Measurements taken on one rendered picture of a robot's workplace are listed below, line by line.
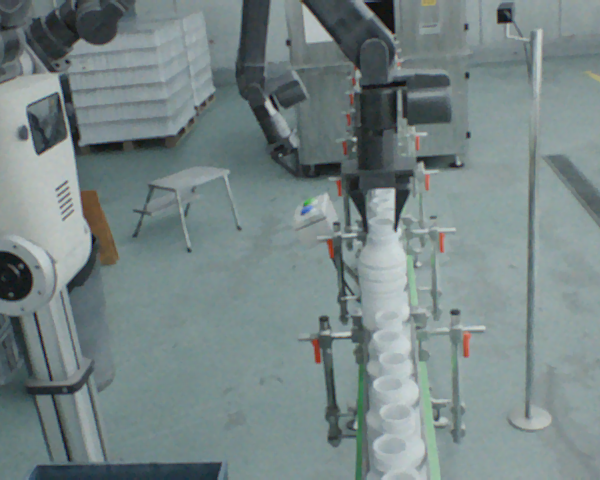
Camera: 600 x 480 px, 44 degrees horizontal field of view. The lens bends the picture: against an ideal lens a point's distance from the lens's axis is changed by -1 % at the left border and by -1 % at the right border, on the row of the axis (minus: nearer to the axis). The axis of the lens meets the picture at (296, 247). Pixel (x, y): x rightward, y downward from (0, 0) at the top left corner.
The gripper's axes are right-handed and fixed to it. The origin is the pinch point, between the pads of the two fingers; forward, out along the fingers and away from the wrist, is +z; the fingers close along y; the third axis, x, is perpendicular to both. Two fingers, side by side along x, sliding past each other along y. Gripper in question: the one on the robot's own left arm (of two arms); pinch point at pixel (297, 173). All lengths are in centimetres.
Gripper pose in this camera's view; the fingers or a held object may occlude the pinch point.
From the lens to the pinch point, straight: 173.2
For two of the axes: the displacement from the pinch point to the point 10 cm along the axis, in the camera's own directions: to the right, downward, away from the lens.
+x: -8.9, 3.8, 2.4
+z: 4.4, 8.5, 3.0
